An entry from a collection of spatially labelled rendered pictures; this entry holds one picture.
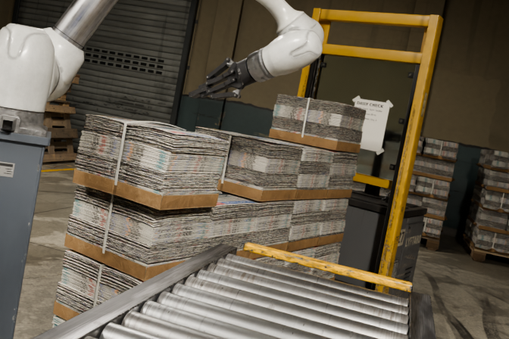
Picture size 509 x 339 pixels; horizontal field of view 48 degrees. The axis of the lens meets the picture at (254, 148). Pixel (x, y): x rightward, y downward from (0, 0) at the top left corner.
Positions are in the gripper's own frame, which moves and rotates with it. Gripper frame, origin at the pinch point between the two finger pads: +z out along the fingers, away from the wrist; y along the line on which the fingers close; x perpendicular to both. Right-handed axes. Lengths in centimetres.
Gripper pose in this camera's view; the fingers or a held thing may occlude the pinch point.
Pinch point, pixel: (200, 91)
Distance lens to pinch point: 178.0
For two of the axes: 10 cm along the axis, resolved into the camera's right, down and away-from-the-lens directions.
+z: -8.2, 2.8, 5.0
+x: 5.4, 0.6, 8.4
